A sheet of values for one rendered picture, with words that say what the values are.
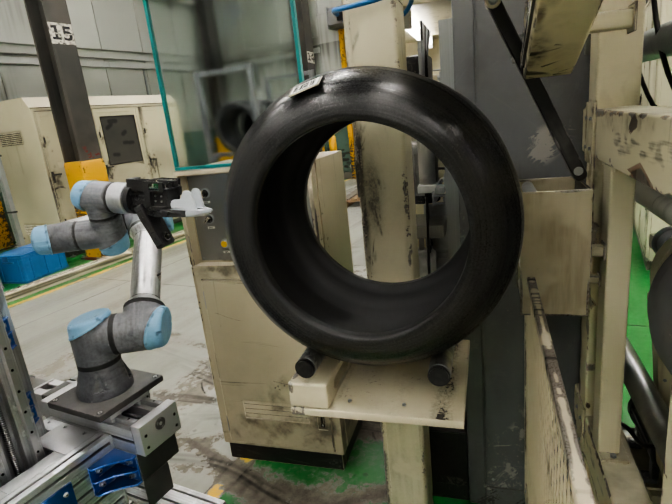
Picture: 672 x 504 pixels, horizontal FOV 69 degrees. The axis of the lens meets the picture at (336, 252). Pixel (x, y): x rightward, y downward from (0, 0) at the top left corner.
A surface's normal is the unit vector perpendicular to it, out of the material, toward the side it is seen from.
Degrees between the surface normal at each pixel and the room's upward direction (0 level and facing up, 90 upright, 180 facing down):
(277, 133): 81
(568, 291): 90
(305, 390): 90
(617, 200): 90
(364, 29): 90
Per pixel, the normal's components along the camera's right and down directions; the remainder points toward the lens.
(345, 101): -0.29, 0.11
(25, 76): 0.89, 0.04
